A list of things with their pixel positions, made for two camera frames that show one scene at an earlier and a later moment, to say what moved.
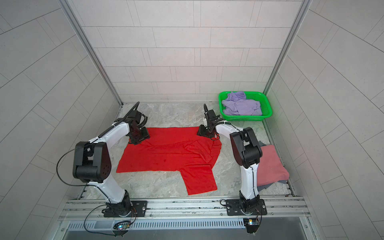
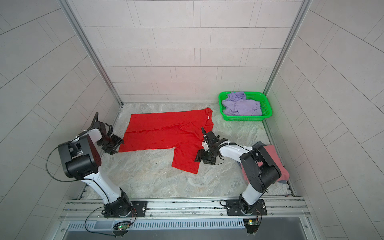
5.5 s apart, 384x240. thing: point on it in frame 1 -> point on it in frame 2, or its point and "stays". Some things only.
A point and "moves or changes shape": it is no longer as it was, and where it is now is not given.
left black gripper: x=146 y=135 -> x=118 y=140
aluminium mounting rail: x=83 y=208 stays
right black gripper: x=202 y=130 -> x=200 y=154
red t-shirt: x=175 y=148 moves or changes shape
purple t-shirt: x=236 y=104 stays
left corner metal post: x=93 y=50 stays
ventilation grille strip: x=158 y=224 stays
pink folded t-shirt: x=270 y=169 stays
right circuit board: x=251 y=224 stays
